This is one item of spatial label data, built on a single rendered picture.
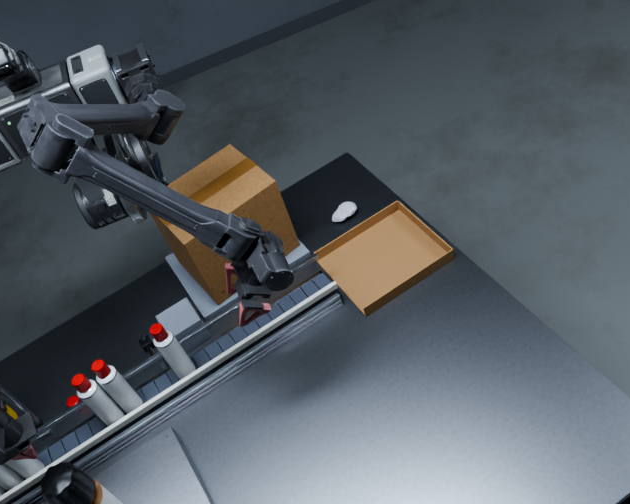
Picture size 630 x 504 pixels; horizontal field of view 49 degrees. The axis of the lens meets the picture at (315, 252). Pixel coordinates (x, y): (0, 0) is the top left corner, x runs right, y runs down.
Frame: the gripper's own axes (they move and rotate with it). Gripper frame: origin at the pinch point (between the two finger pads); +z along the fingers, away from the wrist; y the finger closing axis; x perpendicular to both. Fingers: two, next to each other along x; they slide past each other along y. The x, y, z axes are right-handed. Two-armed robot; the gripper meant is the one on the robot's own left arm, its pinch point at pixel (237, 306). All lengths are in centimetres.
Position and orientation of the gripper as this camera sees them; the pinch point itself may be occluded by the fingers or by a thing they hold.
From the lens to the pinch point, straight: 153.9
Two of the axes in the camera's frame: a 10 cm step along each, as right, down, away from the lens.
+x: 8.4, 0.8, 5.3
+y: 3.5, 6.6, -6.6
